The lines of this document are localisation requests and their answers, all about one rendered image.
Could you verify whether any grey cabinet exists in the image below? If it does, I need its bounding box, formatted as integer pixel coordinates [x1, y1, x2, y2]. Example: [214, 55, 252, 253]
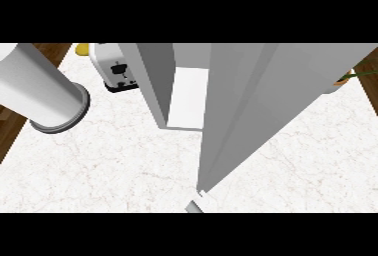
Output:
[117, 43, 214, 132]

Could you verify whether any grey cabinet door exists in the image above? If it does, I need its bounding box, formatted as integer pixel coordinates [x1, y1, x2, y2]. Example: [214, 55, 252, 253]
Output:
[195, 43, 378, 194]

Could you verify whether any yellow object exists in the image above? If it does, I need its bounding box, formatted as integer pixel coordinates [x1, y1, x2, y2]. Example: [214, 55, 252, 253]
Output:
[74, 43, 92, 57]

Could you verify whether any white cylinder with grey rim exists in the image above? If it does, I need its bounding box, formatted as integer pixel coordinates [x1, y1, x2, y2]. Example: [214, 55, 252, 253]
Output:
[0, 43, 93, 135]

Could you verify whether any orange plant pot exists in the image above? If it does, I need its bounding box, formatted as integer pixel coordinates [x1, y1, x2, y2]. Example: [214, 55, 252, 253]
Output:
[332, 68, 356, 87]

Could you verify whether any green plant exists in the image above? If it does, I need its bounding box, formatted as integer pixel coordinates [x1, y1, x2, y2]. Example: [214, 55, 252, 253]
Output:
[338, 57, 378, 83]

